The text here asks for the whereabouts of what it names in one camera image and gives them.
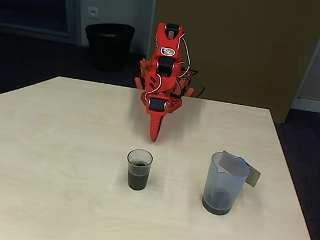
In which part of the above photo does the translucent pitcher with cardboard handle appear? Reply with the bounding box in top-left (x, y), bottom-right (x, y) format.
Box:
top-left (200, 148), bottom-right (264, 219)

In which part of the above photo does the clear plastic cup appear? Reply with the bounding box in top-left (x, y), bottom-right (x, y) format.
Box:
top-left (124, 148), bottom-right (154, 193)

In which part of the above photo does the orange table clamp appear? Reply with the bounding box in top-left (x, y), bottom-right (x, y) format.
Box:
top-left (177, 78), bottom-right (197, 98)
top-left (133, 58), bottom-right (153, 91)

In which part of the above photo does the black waste bin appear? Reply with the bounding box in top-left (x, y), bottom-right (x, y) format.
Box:
top-left (81, 20), bottom-right (136, 75)

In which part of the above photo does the brown cork pin board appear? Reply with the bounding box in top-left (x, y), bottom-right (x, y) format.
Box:
top-left (143, 0), bottom-right (320, 128)

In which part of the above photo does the grey framed glass door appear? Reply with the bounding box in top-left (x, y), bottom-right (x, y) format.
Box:
top-left (0, 0), bottom-right (86, 46)

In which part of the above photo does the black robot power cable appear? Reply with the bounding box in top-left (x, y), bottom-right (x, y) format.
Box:
top-left (179, 66), bottom-right (210, 99)

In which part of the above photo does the white wall socket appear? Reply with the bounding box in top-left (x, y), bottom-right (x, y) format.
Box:
top-left (87, 5), bottom-right (100, 20)

